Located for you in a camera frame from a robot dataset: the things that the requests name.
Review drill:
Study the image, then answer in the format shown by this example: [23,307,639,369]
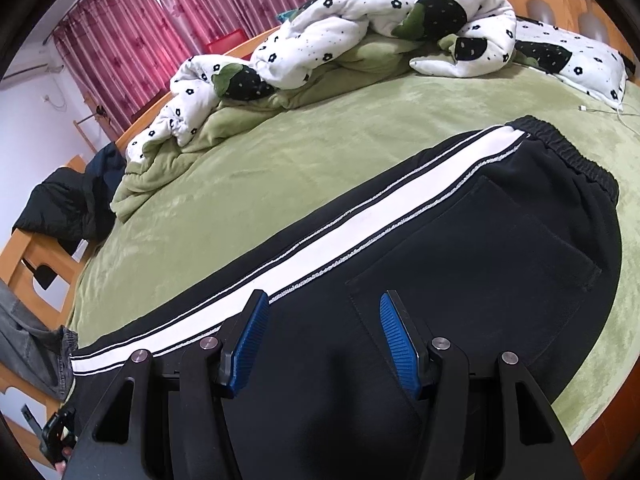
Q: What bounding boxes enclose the white air conditioner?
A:
[0,57,66,83]

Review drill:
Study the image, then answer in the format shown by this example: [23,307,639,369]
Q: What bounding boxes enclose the red box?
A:
[205,30,246,56]

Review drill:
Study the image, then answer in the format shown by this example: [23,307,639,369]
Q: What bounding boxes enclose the wooden bed side rail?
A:
[117,27,281,153]

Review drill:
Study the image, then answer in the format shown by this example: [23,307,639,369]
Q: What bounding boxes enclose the white flower print pillow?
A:
[510,17,631,111]

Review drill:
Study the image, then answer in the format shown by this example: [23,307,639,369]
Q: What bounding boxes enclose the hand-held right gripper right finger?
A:
[380,291,581,480]

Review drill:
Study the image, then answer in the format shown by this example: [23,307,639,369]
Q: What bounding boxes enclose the green fleece bed sheet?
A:
[65,67,640,456]

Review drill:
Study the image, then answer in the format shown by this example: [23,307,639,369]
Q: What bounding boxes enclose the navy garment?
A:
[87,142,128,196]

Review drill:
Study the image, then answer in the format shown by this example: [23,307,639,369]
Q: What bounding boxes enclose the black pants with white stripe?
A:
[67,115,623,480]

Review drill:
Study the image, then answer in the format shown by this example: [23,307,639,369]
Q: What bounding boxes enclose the black jacket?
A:
[12,165,108,256]

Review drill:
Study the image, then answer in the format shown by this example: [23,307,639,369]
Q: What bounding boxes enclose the white flower print quilt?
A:
[110,0,518,221]

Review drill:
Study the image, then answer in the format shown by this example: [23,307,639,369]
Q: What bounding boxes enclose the grey jeans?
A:
[0,280,81,403]

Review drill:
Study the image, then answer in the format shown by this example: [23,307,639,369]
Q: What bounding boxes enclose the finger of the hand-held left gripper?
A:
[40,406,77,463]

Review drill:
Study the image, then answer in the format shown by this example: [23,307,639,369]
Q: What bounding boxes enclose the white charging cable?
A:
[577,102,640,133]

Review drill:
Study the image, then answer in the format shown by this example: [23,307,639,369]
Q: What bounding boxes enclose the red patterned curtain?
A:
[52,0,321,133]

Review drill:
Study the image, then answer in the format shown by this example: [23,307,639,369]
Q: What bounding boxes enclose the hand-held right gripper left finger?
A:
[62,290,271,480]

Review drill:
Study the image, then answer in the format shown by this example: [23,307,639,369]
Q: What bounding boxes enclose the wooden coat rack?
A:
[75,92,113,153]

